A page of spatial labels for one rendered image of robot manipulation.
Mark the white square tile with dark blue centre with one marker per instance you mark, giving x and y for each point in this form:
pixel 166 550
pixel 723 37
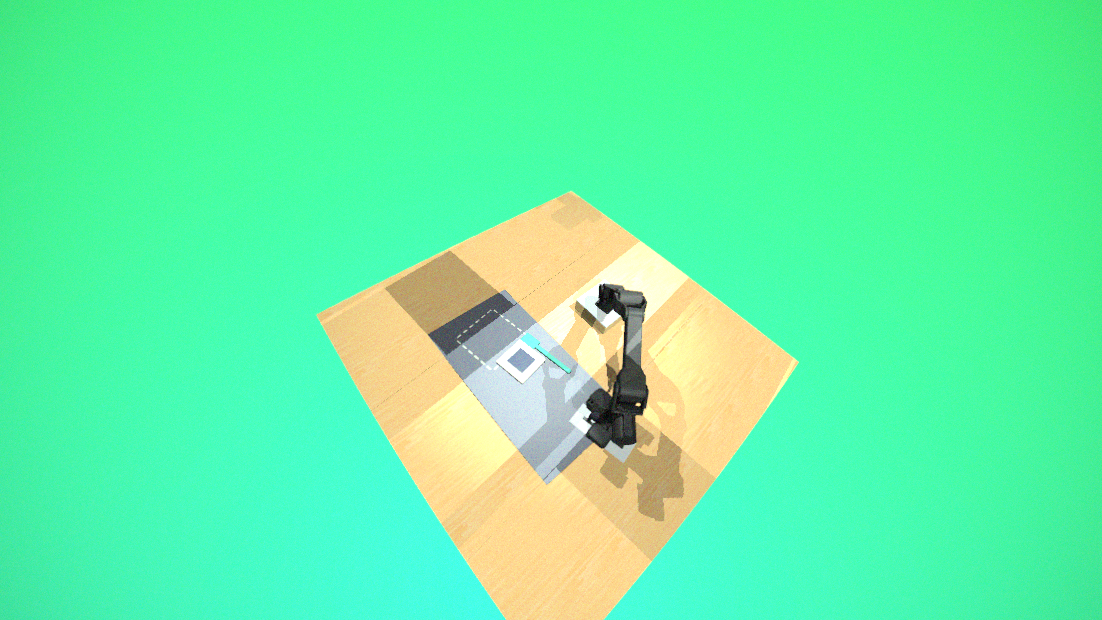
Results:
pixel 521 361

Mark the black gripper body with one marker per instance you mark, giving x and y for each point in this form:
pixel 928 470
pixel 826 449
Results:
pixel 601 434

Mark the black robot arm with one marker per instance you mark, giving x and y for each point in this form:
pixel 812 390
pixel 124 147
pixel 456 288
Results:
pixel 630 386

